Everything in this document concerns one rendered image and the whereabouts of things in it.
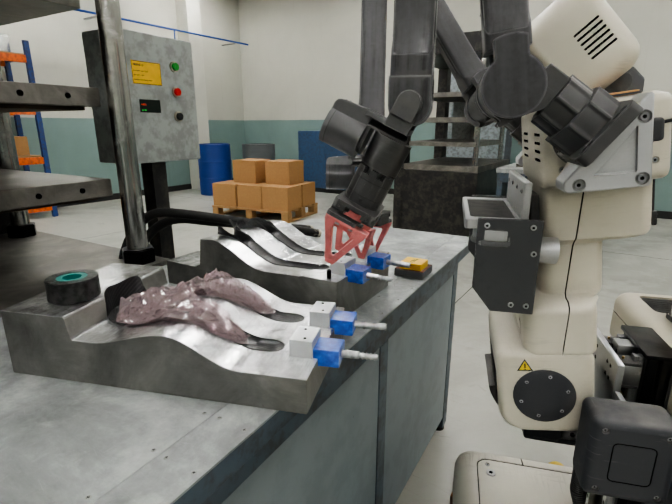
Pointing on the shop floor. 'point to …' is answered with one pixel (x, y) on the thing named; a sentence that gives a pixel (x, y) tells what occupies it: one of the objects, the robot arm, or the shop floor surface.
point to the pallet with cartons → (266, 189)
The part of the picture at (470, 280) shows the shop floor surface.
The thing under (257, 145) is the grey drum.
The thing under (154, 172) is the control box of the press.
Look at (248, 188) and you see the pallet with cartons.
